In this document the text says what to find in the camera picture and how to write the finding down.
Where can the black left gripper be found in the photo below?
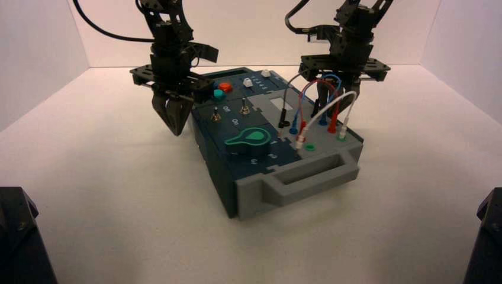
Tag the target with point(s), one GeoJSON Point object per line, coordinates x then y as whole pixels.
{"type": "Point", "coordinates": [170, 74]}

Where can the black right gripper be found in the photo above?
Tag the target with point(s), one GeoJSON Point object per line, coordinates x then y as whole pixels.
{"type": "Point", "coordinates": [349, 62]}

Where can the dark blue grey task box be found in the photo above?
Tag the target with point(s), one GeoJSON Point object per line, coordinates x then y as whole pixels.
{"type": "Point", "coordinates": [255, 184]}

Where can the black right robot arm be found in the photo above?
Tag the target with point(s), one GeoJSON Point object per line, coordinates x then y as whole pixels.
{"type": "Point", "coordinates": [357, 15]}

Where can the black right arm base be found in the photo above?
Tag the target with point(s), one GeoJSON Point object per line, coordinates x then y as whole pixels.
{"type": "Point", "coordinates": [486, 243]}

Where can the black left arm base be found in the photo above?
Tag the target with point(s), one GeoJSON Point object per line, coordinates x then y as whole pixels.
{"type": "Point", "coordinates": [19, 243]}

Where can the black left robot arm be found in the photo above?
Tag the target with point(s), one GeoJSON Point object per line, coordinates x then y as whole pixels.
{"type": "Point", "coordinates": [164, 15]}

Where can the teal push button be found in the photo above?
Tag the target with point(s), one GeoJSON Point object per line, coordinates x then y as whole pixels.
{"type": "Point", "coordinates": [218, 94]}

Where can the red push button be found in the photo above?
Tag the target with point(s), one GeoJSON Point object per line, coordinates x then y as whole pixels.
{"type": "Point", "coordinates": [226, 87]}

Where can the green round socket cap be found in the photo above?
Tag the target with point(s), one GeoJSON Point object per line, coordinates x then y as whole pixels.
{"type": "Point", "coordinates": [310, 148]}

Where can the white slider knob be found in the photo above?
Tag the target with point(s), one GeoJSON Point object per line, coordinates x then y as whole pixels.
{"type": "Point", "coordinates": [265, 73]}
{"type": "Point", "coordinates": [248, 82]}

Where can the green rotary knob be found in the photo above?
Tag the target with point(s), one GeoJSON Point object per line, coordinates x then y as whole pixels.
{"type": "Point", "coordinates": [251, 140]}

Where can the metal toggle switch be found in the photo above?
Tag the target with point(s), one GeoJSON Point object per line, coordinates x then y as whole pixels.
{"type": "Point", "coordinates": [244, 109]}
{"type": "Point", "coordinates": [216, 115]}

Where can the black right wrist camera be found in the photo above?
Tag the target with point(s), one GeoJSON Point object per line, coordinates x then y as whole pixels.
{"type": "Point", "coordinates": [321, 33]}

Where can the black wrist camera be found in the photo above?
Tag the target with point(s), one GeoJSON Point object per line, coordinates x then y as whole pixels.
{"type": "Point", "coordinates": [321, 33]}
{"type": "Point", "coordinates": [206, 51]}

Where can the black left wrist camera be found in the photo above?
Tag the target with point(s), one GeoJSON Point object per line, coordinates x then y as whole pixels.
{"type": "Point", "coordinates": [206, 51]}

